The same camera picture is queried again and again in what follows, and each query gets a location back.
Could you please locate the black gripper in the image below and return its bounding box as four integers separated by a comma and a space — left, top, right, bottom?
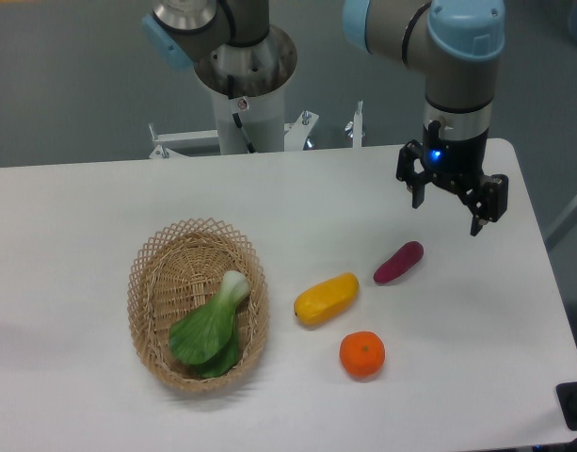
395, 121, 509, 236

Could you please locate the green bok choy vegetable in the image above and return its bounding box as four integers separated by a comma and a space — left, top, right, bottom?
168, 270, 250, 379

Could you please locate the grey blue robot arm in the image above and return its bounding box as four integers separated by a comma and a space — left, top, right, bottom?
142, 1, 508, 234

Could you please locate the woven wicker basket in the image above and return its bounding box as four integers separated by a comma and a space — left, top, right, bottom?
128, 218, 269, 393

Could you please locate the purple sweet potato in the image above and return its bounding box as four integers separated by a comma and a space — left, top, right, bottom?
373, 241, 425, 284

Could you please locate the yellow mango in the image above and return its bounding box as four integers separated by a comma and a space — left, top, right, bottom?
294, 272, 360, 327

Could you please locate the orange tangerine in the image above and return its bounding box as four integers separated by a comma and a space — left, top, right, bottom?
339, 331, 386, 379

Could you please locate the black box at table edge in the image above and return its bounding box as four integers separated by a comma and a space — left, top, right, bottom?
555, 381, 577, 431

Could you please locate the white frame leg right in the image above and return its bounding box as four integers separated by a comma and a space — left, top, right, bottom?
544, 193, 577, 252

